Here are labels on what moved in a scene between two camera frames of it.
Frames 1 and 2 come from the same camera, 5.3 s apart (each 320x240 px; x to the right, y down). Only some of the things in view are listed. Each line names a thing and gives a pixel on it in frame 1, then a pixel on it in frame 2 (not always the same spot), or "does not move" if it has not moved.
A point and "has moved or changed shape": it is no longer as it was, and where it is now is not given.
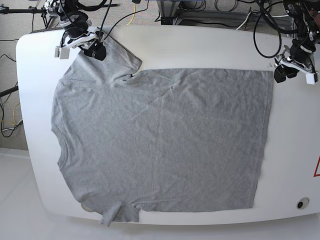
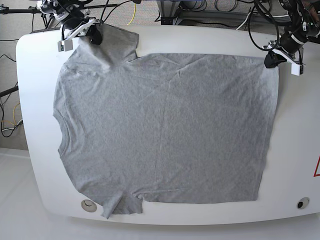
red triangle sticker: x=316 y=174 does not move
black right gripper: x=78 y=29 -> x=95 y=36
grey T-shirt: x=165 y=140 has moved or changed shape
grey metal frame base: x=169 y=13 does not move
